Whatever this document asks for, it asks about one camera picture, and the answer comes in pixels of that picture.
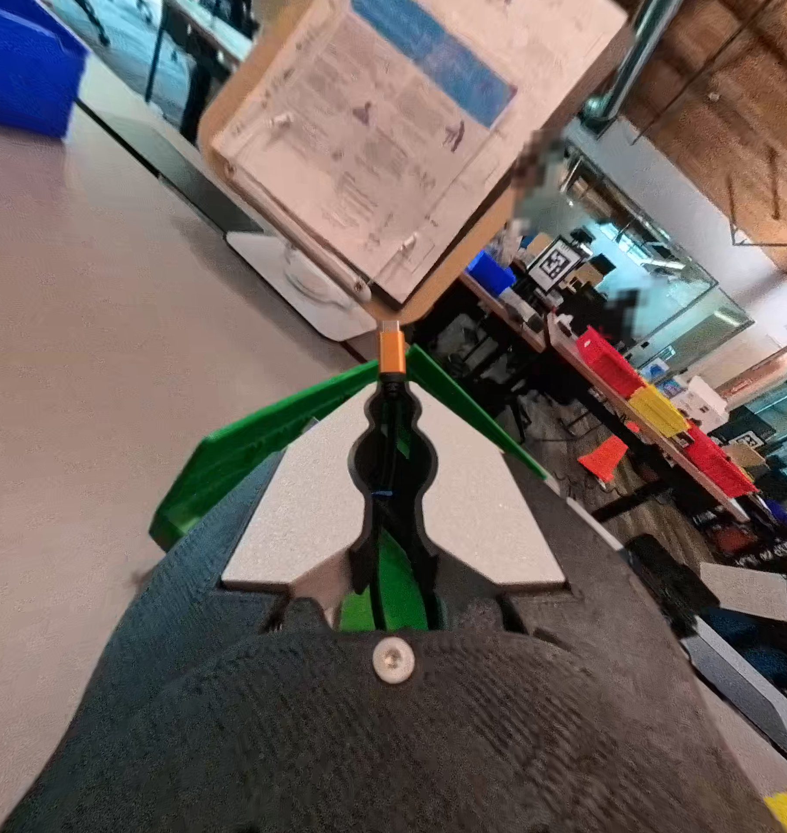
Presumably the silver ventilation duct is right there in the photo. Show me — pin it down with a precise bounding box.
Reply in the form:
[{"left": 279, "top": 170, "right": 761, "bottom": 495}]
[{"left": 581, "top": 0, "right": 686, "bottom": 139}]

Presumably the orange-plug cable blue tie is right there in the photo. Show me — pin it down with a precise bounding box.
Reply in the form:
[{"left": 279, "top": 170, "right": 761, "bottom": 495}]
[{"left": 367, "top": 319, "right": 433, "bottom": 631}]

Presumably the small blue plastic bin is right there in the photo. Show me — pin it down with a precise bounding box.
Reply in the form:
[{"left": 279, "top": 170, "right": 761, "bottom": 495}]
[{"left": 466, "top": 250, "right": 518, "bottom": 290}]

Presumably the yellow plastic bin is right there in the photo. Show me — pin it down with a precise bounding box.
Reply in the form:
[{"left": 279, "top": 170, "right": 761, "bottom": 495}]
[{"left": 628, "top": 384, "right": 690, "bottom": 438}]

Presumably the black desk cable cover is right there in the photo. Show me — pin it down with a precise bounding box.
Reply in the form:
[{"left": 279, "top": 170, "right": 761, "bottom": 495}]
[{"left": 74, "top": 98, "right": 264, "bottom": 235}]

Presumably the blue-header exercise sheet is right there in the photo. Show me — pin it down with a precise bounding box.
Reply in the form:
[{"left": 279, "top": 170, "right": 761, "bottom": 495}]
[{"left": 212, "top": 0, "right": 518, "bottom": 303}]

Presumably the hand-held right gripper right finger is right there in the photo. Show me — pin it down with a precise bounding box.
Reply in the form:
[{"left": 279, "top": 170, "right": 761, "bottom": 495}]
[{"left": 400, "top": 384, "right": 569, "bottom": 629}]

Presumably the red plastic bin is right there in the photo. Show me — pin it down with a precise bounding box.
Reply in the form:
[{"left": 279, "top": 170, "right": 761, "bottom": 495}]
[
  {"left": 576, "top": 325, "right": 645, "bottom": 398},
  {"left": 683, "top": 423, "right": 759, "bottom": 498}
]

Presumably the green plastic bin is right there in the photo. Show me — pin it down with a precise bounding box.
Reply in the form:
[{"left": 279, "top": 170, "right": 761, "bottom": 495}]
[{"left": 149, "top": 344, "right": 550, "bottom": 632}]

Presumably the black-white marker tag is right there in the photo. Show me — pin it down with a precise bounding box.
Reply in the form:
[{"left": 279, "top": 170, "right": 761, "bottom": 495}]
[{"left": 527, "top": 237, "right": 583, "bottom": 292}]

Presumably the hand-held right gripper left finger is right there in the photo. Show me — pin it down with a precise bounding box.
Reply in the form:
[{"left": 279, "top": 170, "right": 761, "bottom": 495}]
[{"left": 221, "top": 384, "right": 394, "bottom": 629}]

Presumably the orange traffic cone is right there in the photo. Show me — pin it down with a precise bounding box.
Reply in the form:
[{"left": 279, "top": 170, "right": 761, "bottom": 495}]
[{"left": 577, "top": 435, "right": 630, "bottom": 484}]

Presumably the white instruction sheet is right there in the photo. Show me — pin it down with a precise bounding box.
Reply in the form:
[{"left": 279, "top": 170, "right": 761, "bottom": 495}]
[{"left": 367, "top": 0, "right": 630, "bottom": 307}]

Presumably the long wooden desk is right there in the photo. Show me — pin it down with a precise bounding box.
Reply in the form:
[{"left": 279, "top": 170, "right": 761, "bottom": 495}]
[{"left": 461, "top": 273, "right": 765, "bottom": 521}]

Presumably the wooden book stand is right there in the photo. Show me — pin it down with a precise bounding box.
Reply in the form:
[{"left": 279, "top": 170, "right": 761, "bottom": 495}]
[{"left": 197, "top": 0, "right": 632, "bottom": 344}]

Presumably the light grey desk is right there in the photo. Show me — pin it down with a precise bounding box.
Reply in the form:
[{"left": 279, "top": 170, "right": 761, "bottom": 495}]
[{"left": 0, "top": 55, "right": 787, "bottom": 833}]

